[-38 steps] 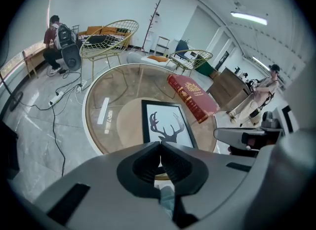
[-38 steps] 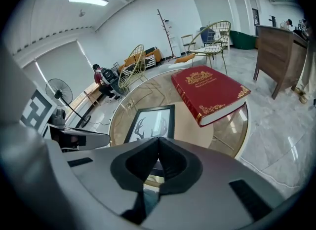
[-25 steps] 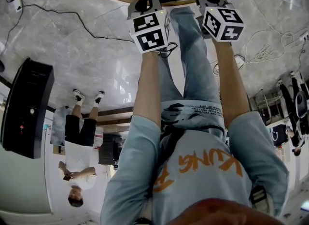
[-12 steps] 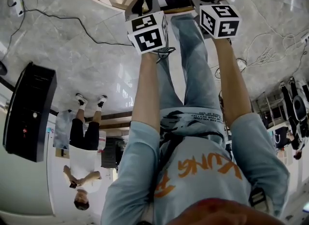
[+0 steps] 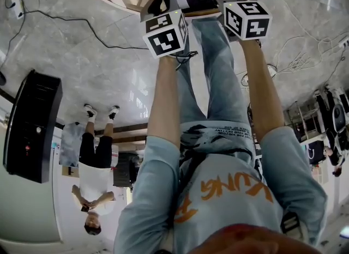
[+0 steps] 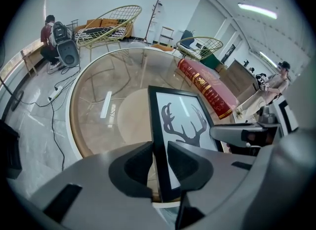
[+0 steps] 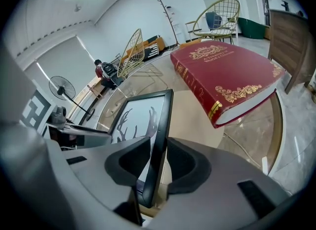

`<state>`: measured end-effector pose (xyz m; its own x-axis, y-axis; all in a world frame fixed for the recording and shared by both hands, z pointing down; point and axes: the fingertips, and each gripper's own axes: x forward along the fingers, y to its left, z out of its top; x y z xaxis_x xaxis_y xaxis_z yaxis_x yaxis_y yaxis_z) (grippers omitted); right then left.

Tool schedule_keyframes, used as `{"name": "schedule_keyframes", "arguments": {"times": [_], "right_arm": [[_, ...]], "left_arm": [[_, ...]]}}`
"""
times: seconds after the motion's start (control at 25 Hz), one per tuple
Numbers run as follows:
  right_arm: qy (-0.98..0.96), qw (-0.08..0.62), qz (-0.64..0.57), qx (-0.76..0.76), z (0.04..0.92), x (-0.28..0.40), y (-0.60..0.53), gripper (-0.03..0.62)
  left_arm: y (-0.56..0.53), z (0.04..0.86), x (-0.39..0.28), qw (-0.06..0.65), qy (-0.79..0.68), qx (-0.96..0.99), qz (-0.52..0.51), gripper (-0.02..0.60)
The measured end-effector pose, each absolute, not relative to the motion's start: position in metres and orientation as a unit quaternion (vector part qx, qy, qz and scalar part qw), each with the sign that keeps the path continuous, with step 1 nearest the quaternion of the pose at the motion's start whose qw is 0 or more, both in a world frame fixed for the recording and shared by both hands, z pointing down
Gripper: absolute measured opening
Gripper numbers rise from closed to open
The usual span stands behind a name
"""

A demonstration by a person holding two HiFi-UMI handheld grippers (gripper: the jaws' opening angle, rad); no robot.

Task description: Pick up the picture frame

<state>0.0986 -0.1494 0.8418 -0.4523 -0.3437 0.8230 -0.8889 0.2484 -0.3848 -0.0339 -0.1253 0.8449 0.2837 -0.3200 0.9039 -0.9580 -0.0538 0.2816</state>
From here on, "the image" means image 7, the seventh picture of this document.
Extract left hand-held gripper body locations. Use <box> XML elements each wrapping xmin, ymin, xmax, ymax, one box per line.
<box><xmin>19</xmin><ymin>89</ymin><xmax>84</xmax><ymax>148</ymax></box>

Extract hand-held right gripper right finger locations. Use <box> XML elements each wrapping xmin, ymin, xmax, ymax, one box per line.
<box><xmin>148</xmin><ymin>137</ymin><xmax>289</xmax><ymax>230</ymax></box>

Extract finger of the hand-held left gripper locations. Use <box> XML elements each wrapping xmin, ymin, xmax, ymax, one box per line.
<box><xmin>60</xmin><ymin>125</ymin><xmax>113</xmax><ymax>149</ymax></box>

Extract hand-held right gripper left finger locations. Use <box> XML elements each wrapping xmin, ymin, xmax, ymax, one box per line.
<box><xmin>45</xmin><ymin>136</ymin><xmax>152</xmax><ymax>226</ymax></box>

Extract framed deer picture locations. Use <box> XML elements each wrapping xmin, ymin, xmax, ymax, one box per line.
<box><xmin>107</xmin><ymin>88</ymin><xmax>174</xmax><ymax>209</ymax></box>

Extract round white wooden table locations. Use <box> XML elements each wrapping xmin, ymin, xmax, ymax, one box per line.
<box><xmin>96</xmin><ymin>42</ymin><xmax>287</xmax><ymax>220</ymax></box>

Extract black standing fan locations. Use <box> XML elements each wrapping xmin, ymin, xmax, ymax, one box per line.
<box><xmin>48</xmin><ymin>76</ymin><xmax>96</xmax><ymax>121</ymax></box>

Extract light wooden bench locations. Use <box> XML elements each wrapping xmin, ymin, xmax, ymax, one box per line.
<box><xmin>86</xmin><ymin>78</ymin><xmax>109</xmax><ymax>99</ymax></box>

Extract grey roller blind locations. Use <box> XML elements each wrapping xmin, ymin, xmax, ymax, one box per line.
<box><xmin>23</xmin><ymin>35</ymin><xmax>97</xmax><ymax>96</ymax></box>

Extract red hardcover book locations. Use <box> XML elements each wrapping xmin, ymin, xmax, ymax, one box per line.
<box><xmin>170</xmin><ymin>40</ymin><xmax>286</xmax><ymax>129</ymax></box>

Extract orange and black sofa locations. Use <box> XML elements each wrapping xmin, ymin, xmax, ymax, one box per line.
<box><xmin>118</xmin><ymin>35</ymin><xmax>166</xmax><ymax>63</ymax></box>

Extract wooden coat rack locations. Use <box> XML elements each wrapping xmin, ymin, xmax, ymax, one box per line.
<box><xmin>157</xmin><ymin>0</ymin><xmax>182</xmax><ymax>52</ymax></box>

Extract dark wooden cabinet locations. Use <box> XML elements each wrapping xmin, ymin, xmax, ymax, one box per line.
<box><xmin>268</xmin><ymin>8</ymin><xmax>316</xmax><ymax>94</ymax></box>

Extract blue armchair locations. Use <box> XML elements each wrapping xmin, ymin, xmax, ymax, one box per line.
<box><xmin>205</xmin><ymin>11</ymin><xmax>224</xmax><ymax>31</ymax></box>

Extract thin white cable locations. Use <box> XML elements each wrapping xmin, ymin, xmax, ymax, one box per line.
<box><xmin>223</xmin><ymin>132</ymin><xmax>262</xmax><ymax>168</ymax></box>

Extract gold wire chair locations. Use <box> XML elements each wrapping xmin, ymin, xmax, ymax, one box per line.
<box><xmin>116</xmin><ymin>28</ymin><xmax>144</xmax><ymax>78</ymax></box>
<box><xmin>185</xmin><ymin>0</ymin><xmax>241</xmax><ymax>44</ymax></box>

